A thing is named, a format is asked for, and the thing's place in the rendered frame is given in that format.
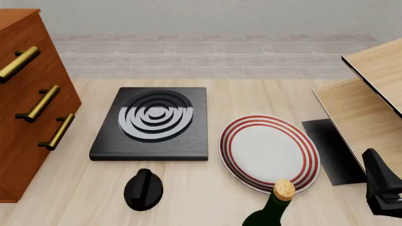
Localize long brass cabinet handle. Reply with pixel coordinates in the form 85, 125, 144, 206
0, 45, 41, 85
14, 85, 62, 124
37, 113, 76, 151

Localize pale wooden shelf rack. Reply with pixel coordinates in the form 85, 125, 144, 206
301, 37, 402, 186

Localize dark green corked wine bottle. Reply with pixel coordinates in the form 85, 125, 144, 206
241, 178, 296, 226

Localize round black stove knob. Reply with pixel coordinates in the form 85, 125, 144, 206
123, 168, 165, 212

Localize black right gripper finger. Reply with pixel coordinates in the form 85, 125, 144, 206
361, 148, 402, 196

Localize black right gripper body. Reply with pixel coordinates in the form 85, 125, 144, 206
366, 191, 402, 218

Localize flat black stove plate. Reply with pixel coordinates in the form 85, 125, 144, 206
89, 87, 210, 163

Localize red-brown wooden cabinet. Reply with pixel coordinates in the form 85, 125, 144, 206
0, 8, 83, 203

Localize white plate with red rings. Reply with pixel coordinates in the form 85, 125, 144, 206
217, 114, 322, 195

